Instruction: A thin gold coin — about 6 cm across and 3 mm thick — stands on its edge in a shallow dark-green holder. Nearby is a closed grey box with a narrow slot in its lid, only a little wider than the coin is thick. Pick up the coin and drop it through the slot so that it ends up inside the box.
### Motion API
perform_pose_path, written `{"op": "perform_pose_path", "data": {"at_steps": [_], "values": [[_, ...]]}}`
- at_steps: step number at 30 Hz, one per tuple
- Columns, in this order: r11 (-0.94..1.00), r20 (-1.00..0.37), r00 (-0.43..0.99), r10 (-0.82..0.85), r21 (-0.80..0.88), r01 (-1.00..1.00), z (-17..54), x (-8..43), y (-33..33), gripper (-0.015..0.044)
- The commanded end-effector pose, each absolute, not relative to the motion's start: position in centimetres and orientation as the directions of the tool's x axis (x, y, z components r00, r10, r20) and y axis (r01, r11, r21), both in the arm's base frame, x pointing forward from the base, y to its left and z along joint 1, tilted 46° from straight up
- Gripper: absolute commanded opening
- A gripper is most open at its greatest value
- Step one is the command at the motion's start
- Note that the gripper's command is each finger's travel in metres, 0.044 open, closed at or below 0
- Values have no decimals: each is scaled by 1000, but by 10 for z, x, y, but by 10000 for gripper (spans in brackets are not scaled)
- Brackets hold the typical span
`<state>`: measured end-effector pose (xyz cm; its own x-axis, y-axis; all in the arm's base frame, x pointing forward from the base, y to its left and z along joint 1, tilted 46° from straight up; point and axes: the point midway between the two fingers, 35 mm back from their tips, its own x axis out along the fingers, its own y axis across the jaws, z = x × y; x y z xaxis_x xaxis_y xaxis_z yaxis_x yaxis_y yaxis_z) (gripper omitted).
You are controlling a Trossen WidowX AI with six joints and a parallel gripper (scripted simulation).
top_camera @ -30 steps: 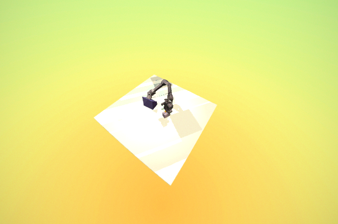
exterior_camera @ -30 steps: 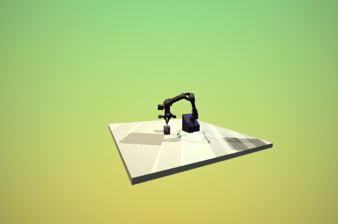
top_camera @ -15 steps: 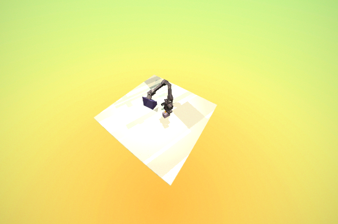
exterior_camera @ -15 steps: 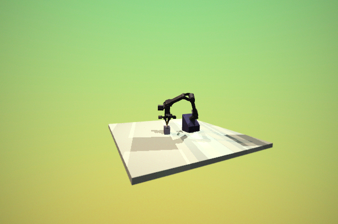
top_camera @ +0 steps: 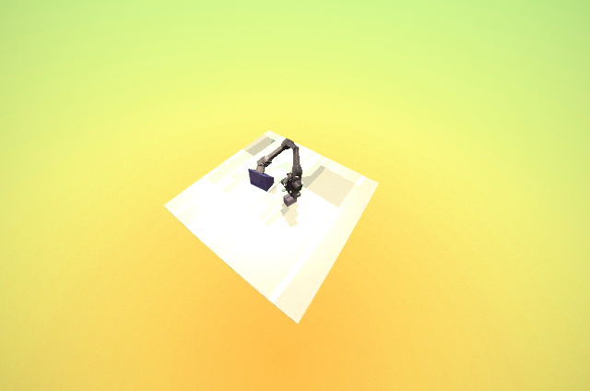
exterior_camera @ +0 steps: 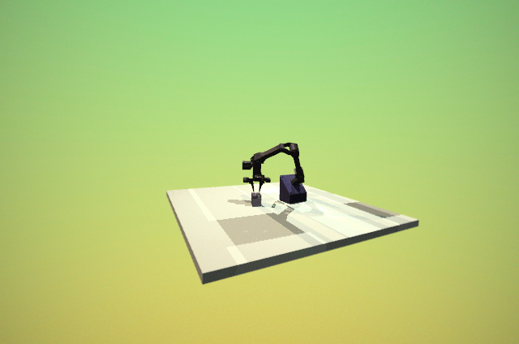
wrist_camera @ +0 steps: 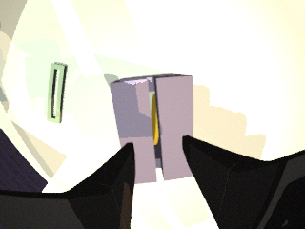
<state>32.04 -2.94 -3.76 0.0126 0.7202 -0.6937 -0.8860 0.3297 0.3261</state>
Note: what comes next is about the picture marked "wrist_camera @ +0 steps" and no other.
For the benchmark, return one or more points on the gold coin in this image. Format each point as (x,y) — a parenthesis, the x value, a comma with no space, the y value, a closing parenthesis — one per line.
(153,116)

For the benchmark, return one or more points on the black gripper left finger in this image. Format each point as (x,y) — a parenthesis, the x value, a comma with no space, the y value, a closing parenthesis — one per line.
(103,200)

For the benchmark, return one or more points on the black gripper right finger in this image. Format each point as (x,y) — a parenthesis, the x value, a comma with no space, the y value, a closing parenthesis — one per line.
(241,191)

